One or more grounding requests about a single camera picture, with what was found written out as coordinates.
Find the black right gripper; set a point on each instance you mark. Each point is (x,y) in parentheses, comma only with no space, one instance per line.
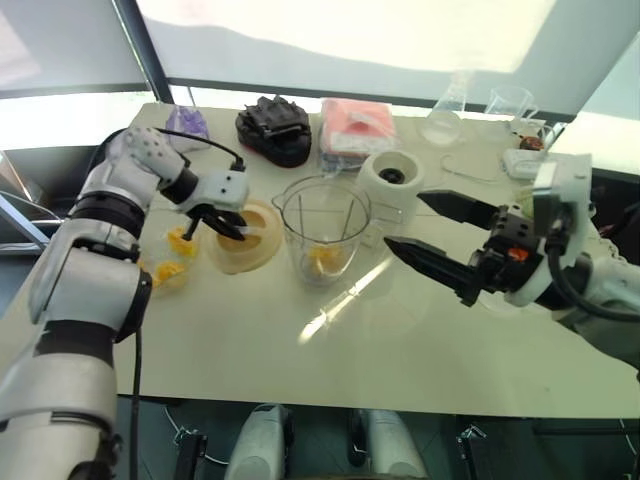
(510,235)

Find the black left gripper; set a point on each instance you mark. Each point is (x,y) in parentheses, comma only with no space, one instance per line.
(207,214)

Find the cream round blender lid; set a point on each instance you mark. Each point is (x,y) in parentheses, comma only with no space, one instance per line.
(262,242)

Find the orange fruit segment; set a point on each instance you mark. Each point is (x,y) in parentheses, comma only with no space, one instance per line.
(167,272)
(325,257)
(181,247)

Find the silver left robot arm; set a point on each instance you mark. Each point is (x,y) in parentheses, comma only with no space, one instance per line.
(85,280)

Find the white blender base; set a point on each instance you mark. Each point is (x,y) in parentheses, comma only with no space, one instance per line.
(400,195)

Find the clear blender jar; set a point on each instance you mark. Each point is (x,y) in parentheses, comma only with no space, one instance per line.
(305,225)

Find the round clear glass bowl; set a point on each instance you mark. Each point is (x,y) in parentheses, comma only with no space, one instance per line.
(177,290)

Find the clear plastic bowl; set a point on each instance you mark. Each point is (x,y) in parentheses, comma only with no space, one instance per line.
(492,302)

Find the green knitted cloth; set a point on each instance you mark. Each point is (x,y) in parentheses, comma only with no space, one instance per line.
(523,200)

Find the white power strip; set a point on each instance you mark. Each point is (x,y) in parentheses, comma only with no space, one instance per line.
(520,162)

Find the clear glass conical flask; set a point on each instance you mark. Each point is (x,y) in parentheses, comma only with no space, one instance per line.
(442,127)

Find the purple and white packet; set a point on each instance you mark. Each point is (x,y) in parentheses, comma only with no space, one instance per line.
(187,120)

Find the small dark red object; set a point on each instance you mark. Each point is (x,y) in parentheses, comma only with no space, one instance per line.
(531,143)

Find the pink plastic packet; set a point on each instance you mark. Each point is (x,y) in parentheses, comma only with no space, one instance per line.
(357,125)

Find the clear glass beaker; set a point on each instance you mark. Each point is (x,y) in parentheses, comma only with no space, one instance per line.
(507,105)

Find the small clear glass cup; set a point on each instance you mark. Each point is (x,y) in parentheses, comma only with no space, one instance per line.
(552,132)

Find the grey metal stand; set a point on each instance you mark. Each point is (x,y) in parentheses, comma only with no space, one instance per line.
(20,220)

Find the black metal clamp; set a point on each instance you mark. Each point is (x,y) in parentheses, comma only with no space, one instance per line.
(190,452)
(470,450)

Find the grey rounded shell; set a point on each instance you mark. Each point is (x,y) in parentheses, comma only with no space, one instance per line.
(257,445)
(395,445)

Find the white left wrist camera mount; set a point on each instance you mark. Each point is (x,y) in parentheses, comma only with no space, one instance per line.
(220,187)

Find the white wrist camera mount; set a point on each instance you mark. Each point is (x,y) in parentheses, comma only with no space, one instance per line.
(220,187)
(565,172)

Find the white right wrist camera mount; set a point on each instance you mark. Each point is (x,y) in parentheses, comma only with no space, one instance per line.
(565,172)

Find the dark window frame rail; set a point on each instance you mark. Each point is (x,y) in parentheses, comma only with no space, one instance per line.
(300,89)

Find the dark window frame post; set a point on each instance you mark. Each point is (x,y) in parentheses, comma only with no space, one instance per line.
(145,55)

